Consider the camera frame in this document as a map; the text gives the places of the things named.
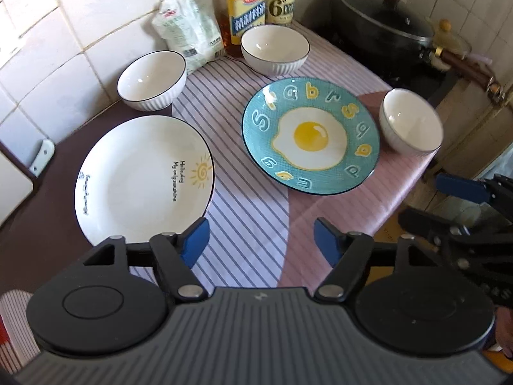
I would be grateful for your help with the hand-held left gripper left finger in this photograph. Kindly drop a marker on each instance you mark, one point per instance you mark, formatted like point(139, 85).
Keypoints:
point(196, 241)

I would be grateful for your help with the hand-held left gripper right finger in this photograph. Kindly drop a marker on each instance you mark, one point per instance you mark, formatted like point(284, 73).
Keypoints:
point(325, 240)

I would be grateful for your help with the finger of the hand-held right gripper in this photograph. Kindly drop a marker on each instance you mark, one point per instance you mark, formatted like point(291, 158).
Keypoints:
point(425, 224)
point(457, 190)

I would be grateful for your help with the white ribbed bowl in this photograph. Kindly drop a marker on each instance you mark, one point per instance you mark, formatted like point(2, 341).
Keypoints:
point(152, 78)
point(274, 48)
point(408, 122)

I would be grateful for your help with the white plate with sun print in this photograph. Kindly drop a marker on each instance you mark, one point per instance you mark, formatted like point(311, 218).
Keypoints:
point(132, 180)

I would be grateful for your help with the blue plate with egg print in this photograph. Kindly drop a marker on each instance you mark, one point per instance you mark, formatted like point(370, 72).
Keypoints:
point(310, 136)

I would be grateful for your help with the striped tablecloth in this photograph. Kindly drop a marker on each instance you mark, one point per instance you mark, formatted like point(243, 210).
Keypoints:
point(248, 224)

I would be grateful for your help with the metal gas valve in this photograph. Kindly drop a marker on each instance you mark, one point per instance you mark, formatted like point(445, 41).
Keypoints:
point(499, 88)

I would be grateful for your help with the black wok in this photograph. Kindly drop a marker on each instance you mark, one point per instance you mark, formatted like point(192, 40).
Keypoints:
point(384, 42)

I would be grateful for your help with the white board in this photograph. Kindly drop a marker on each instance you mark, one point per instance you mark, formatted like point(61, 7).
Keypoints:
point(14, 188)

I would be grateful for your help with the glass wok lid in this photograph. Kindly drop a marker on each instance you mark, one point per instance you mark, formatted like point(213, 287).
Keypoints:
point(380, 14)

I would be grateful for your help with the white plastic bag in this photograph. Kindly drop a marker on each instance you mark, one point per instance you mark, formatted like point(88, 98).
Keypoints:
point(188, 28)

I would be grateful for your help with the yellow label bottle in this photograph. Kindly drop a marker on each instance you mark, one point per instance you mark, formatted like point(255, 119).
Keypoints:
point(244, 8)

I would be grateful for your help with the white plastic bracket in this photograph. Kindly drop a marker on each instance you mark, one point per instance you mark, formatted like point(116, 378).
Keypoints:
point(42, 154)

